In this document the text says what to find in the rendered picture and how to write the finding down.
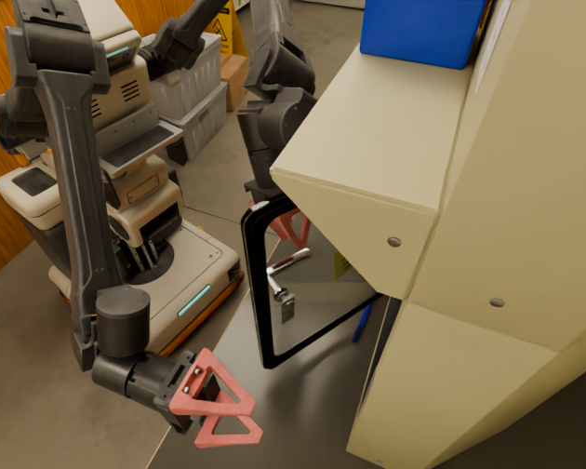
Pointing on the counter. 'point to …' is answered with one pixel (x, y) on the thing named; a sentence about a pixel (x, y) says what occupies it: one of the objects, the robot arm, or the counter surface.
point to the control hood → (379, 162)
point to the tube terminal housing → (504, 248)
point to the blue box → (421, 30)
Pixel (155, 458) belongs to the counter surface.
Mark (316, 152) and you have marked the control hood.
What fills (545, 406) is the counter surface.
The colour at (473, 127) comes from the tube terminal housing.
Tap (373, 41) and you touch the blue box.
